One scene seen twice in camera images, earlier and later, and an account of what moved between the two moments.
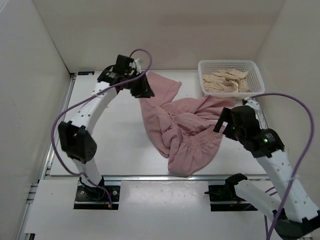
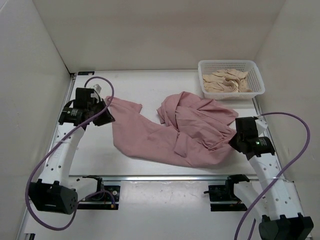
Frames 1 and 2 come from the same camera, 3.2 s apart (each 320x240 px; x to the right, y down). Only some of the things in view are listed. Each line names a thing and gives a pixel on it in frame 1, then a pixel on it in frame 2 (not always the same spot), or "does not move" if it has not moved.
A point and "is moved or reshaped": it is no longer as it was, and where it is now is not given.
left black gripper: [145, 90] → [108, 118]
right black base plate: [224, 198] does not move
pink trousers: [182, 129] is moved or reshaped
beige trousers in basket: [226, 80] does not move
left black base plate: [92, 197] does not move
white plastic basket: [238, 79] does not move
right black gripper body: [234, 132] → [234, 141]
